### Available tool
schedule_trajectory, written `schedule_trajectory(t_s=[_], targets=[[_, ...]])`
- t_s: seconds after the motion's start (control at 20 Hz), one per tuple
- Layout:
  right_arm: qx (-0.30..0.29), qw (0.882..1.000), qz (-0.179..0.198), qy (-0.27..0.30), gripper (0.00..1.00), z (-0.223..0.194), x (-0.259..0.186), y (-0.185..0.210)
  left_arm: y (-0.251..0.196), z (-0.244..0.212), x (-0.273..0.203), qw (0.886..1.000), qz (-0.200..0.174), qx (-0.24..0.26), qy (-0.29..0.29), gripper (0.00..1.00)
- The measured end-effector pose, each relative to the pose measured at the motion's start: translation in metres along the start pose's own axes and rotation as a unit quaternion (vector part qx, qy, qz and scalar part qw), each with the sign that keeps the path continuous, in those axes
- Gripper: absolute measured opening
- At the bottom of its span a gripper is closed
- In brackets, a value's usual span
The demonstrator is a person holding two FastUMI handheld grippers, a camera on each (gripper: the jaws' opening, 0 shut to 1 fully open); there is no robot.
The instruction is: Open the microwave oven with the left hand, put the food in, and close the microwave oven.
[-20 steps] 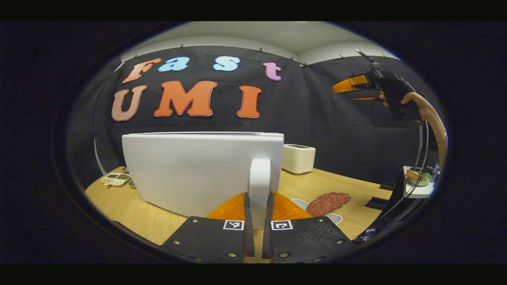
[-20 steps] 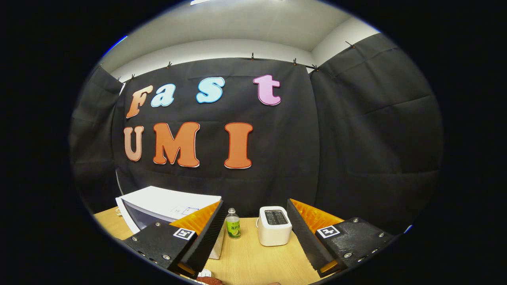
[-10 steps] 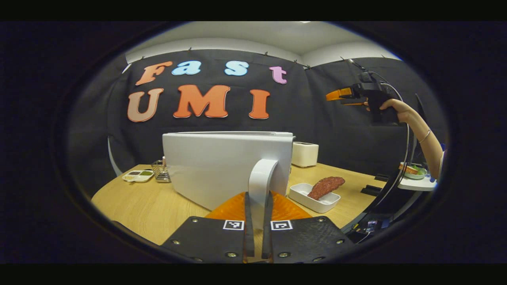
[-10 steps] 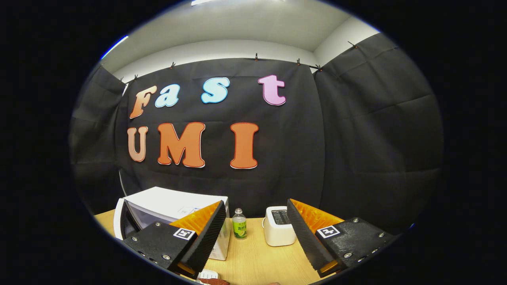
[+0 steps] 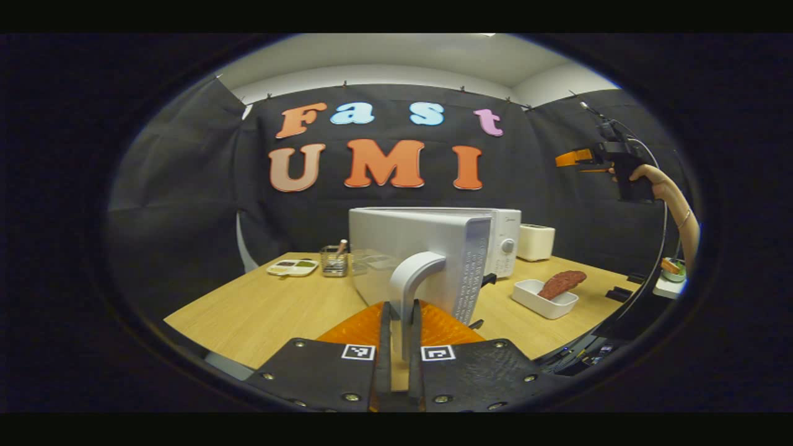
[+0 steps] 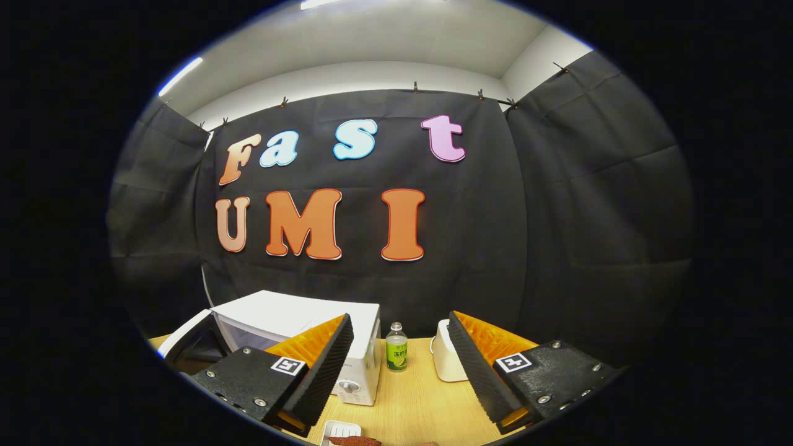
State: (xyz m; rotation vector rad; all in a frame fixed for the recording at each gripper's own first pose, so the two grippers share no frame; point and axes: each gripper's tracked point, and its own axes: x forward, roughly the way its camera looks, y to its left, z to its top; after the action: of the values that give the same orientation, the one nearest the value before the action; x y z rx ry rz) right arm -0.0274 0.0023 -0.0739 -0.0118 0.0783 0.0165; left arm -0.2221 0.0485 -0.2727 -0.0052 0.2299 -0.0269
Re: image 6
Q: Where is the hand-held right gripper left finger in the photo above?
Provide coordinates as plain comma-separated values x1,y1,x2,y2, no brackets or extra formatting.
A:
191,313,354,438

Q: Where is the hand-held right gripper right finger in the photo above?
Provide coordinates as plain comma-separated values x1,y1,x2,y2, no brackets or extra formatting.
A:
448,310,618,436

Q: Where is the white microwave oven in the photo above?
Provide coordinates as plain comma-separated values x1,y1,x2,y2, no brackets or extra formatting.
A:
157,290,382,407

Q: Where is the white toaster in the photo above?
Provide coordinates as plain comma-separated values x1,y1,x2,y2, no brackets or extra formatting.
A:
429,318,470,383

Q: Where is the white rectangular dish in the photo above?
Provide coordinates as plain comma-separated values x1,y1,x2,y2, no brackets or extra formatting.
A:
322,420,363,446

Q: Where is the green label drink bottle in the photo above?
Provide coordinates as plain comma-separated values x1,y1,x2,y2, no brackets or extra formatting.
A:
385,322,409,373

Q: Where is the black backdrop cloth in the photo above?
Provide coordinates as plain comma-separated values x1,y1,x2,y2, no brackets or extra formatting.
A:
107,51,694,366

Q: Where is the ceiling light strip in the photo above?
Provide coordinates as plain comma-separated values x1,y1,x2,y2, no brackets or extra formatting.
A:
158,57,204,98

